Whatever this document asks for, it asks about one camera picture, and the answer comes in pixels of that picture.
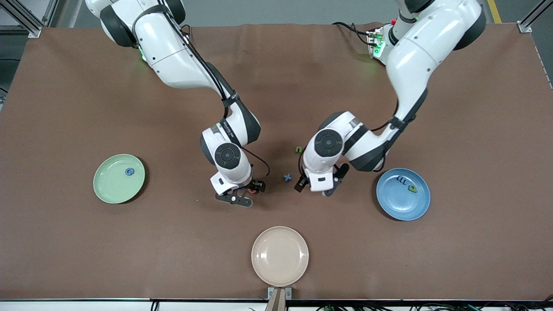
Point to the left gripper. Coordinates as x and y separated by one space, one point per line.
301 185

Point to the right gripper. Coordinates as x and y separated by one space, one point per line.
250 186

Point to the pink letter Q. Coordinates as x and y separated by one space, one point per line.
252 191

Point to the blue letter m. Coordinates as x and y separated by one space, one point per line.
402 179

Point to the green lowercase letter with hole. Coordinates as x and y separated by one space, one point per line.
411 188

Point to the blue letter G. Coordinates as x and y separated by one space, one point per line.
127 172

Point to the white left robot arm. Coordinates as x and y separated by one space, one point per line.
414 56

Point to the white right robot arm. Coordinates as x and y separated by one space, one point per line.
173 56

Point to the beige plate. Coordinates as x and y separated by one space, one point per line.
280 256

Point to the blue plate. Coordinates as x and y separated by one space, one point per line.
399 205

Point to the green plate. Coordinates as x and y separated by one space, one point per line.
112 185

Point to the brown table cover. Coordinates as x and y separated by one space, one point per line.
86 108

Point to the white table edge strip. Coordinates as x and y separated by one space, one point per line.
86 306

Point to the camera mount post with bracket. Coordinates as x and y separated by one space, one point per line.
278 300

